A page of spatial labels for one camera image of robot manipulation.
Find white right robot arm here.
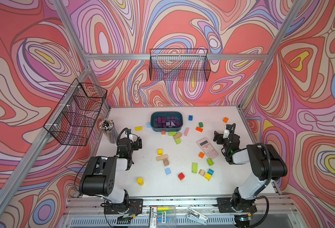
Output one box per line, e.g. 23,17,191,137
213,123,288,210

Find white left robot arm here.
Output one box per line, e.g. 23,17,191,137
78,128,142,208

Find teal plastic storage bin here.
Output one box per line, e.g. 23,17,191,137
150,111,184,132

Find yellow flat block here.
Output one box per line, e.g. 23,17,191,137
135,126,143,131

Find pen holder cup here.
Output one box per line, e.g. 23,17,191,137
99,118,118,144

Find pink calculator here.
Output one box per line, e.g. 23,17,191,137
196,137,219,159

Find green cylinder near calculator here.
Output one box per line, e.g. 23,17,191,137
207,158,214,166

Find natural wood long block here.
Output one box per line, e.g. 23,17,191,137
156,154,168,161

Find yellow wooden cylinder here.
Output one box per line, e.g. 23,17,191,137
137,177,144,186

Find yellow small cube front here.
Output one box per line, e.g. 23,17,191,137
205,173,212,180

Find natural wood cylinder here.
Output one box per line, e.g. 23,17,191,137
199,169,205,176

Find natural wood small block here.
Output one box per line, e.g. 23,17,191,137
163,159,169,167

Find pink long wooden block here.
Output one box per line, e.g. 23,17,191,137
184,128,189,136

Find light green rectangular block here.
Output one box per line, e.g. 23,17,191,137
192,162,198,173

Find natural wood block rear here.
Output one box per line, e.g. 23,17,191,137
174,132,182,140

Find red wooden cube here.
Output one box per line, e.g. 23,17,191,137
178,173,185,181

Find marker box front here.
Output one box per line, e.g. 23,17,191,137
148,206,177,228

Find clear plastic stapler front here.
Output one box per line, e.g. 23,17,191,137
186,207,208,226

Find black wire basket left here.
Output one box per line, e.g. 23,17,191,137
44,79,108,146

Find black wire basket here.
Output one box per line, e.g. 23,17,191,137
149,47,211,82
44,79,108,146

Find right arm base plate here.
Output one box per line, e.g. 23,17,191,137
215,198,257,214

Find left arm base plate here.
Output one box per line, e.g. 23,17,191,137
101,198,143,215

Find black wire basket back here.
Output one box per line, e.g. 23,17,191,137
149,47,211,82

